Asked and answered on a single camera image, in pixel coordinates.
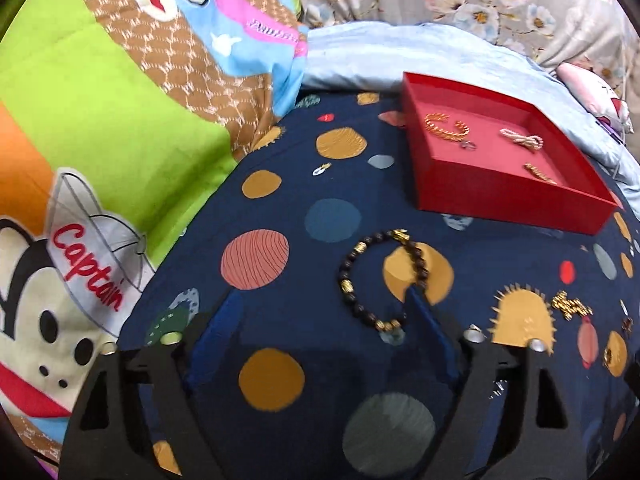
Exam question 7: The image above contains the black bead bracelet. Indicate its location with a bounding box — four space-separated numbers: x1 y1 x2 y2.
337 227 431 334

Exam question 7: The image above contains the gold chain necklace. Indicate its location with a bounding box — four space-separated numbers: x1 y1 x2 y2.
551 289 595 322

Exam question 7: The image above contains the red jewelry tray box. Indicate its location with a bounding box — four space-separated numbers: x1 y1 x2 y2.
401 73 617 235

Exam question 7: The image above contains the navy planet pattern bedsheet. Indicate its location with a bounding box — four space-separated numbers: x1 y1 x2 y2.
120 96 639 479

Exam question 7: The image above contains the colourful monkey cartoon blanket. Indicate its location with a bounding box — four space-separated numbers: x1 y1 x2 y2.
1 0 307 474

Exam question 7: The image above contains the pink cartoon plush pillow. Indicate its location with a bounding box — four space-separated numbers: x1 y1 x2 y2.
556 63 634 138

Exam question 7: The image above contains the light blue pillow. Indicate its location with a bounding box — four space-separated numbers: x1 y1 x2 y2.
302 22 639 211

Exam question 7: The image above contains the grey floral bedsheet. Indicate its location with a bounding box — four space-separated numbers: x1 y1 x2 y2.
299 0 639 110

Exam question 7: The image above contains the small gold chain pendant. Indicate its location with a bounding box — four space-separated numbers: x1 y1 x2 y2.
524 162 556 185

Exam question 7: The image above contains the white pearl bracelet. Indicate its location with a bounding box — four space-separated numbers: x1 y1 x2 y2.
499 128 545 152

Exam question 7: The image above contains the gold chain bracelet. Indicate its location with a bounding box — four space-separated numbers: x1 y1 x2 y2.
423 112 472 143

